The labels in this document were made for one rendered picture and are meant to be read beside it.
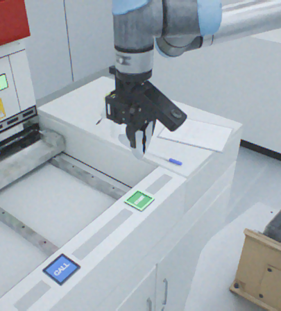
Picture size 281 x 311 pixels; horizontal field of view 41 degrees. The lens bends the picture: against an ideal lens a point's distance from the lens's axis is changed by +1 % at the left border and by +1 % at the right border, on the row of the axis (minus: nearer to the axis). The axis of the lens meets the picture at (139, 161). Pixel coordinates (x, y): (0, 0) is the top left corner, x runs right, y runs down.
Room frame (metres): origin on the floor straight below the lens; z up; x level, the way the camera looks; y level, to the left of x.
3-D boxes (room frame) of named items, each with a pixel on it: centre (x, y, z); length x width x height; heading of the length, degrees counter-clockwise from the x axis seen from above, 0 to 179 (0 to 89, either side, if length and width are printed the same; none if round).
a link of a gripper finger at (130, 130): (0.66, 0.01, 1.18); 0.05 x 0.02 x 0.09; 142
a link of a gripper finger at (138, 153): (0.68, 0.02, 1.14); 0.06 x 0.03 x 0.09; 52
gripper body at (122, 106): (0.69, 0.02, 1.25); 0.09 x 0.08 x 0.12; 52
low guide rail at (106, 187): (0.94, 0.18, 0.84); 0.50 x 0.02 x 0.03; 52
